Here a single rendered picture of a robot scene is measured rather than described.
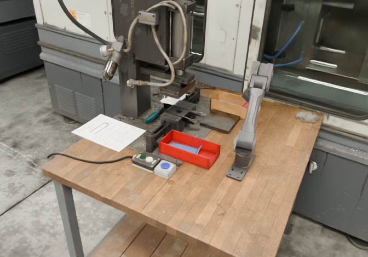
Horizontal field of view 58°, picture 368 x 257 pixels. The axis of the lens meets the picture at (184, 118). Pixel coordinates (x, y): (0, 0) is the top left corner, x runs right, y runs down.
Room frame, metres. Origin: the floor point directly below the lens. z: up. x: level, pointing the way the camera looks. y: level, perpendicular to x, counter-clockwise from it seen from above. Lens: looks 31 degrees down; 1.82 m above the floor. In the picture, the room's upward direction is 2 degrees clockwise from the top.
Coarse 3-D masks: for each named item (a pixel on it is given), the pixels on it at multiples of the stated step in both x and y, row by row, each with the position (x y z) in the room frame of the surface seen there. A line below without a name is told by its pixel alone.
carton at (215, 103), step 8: (216, 96) 1.70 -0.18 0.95; (224, 96) 1.72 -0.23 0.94; (232, 96) 1.70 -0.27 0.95; (240, 96) 1.68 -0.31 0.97; (216, 104) 1.62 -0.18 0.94; (224, 104) 1.60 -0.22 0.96; (232, 104) 1.58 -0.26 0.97; (240, 104) 1.68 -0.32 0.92; (232, 112) 1.58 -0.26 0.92; (240, 112) 1.56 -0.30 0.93
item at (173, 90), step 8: (152, 64) 1.58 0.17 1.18; (144, 72) 1.52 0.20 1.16; (152, 72) 1.49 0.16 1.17; (160, 72) 1.47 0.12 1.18; (168, 72) 1.51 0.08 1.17; (176, 72) 1.46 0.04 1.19; (184, 72) 1.49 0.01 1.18; (176, 80) 1.43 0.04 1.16; (184, 80) 1.42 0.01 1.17; (192, 80) 1.46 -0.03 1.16; (160, 88) 1.40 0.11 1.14; (168, 88) 1.39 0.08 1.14; (176, 88) 1.40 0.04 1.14; (184, 88) 1.41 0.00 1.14; (176, 96) 1.36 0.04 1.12
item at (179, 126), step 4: (180, 112) 1.47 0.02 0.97; (188, 116) 1.49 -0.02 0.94; (192, 116) 1.50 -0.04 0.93; (160, 120) 1.40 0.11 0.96; (168, 120) 1.38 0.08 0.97; (172, 124) 1.37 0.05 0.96; (176, 124) 1.36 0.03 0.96; (180, 124) 1.38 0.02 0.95; (172, 128) 1.37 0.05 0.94; (176, 128) 1.36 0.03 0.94; (180, 128) 1.38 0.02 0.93; (168, 132) 1.38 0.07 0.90
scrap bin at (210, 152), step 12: (180, 132) 1.30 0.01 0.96; (168, 144) 1.28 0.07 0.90; (192, 144) 1.27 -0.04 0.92; (204, 144) 1.25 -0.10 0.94; (216, 144) 1.22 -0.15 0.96; (180, 156) 1.17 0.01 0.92; (192, 156) 1.14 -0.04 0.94; (204, 156) 1.20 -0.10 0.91; (216, 156) 1.18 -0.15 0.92; (204, 168) 1.12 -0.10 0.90
